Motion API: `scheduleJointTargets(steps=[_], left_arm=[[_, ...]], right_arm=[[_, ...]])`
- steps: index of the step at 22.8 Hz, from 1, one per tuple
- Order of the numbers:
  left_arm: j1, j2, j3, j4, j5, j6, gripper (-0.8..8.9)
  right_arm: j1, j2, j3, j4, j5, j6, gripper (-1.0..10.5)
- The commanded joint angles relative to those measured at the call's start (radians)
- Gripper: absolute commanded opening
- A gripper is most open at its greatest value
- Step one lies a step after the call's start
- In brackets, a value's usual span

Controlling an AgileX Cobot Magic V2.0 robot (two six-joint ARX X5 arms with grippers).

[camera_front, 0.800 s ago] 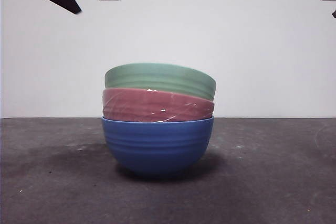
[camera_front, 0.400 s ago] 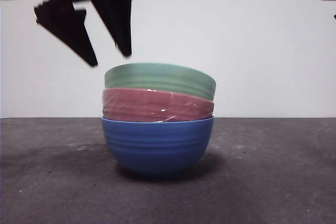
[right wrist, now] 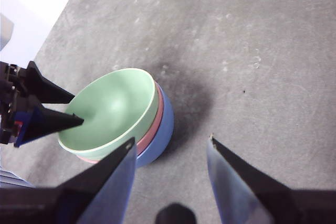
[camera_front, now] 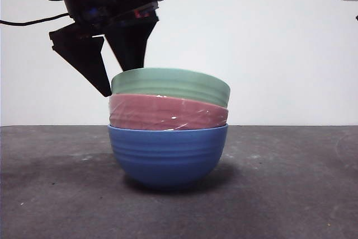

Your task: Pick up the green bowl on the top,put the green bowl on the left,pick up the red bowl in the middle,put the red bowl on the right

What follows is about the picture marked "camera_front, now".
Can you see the red ribbed bowl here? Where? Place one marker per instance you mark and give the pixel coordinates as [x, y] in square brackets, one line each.
[167, 113]

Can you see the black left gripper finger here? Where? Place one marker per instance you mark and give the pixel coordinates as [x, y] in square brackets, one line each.
[128, 46]
[81, 57]

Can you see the green ribbed bowl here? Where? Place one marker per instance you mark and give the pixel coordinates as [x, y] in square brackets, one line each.
[170, 85]

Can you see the blue ribbed bowl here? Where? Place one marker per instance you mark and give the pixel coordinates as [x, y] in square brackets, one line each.
[167, 158]

